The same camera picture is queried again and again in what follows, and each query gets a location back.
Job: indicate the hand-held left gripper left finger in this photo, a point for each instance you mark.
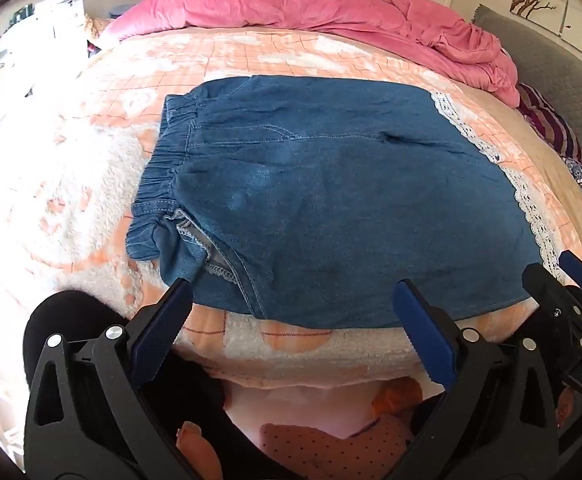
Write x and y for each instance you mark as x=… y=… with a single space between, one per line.
x=163 y=330

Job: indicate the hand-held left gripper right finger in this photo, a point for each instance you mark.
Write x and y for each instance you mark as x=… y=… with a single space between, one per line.
x=426 y=330

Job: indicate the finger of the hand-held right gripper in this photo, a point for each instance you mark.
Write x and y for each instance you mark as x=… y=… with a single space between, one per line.
x=578 y=272
x=551 y=295

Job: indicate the blue denim pants lace trim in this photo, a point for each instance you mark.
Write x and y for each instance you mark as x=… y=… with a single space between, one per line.
x=321 y=185

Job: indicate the person's left hand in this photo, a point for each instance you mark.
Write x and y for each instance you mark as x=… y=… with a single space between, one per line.
x=198 y=452

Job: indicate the person's black trouser leg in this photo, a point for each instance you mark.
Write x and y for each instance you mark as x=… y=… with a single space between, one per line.
x=71 y=310

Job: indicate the pale pink bed sheet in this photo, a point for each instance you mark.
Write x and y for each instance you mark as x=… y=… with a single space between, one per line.
x=311 y=405

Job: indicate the purple striped pillow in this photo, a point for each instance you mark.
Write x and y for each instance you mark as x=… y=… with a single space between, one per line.
x=551 y=125

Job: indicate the pink dotted cloth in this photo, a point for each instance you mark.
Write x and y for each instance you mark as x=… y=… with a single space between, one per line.
x=321 y=447

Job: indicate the peach white plush printed blanket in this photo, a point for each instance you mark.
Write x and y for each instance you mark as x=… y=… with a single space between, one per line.
x=96 y=160

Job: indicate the grey quilted headboard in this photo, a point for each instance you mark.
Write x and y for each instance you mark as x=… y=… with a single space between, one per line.
x=546 y=60

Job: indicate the white cluttered desk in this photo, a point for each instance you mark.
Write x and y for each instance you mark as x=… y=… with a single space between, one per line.
x=46 y=25

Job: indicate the pink duvet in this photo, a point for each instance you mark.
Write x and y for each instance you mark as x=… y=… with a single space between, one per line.
x=271 y=5

